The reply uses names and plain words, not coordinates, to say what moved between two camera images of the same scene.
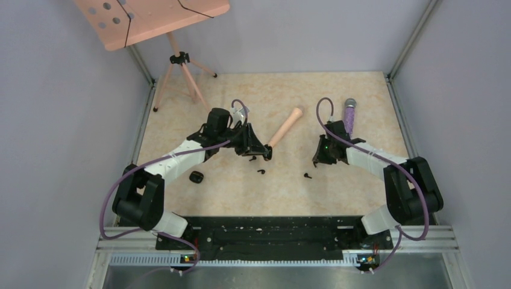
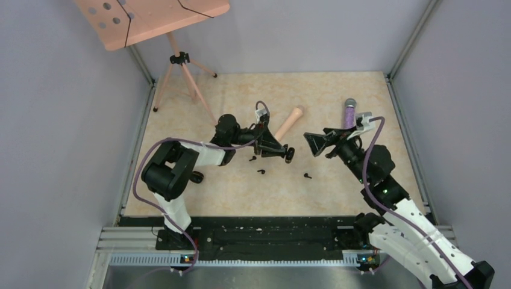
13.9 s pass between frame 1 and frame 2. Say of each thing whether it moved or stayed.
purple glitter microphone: stayed
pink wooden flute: stayed
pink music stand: stayed
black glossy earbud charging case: moved
